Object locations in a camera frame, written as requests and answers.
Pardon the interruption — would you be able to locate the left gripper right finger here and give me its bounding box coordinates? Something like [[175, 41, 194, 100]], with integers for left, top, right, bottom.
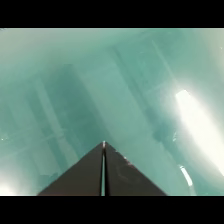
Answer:
[[103, 141, 168, 197]]

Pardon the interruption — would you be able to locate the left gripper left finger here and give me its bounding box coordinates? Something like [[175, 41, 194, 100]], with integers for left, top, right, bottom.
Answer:
[[37, 141, 105, 197]]

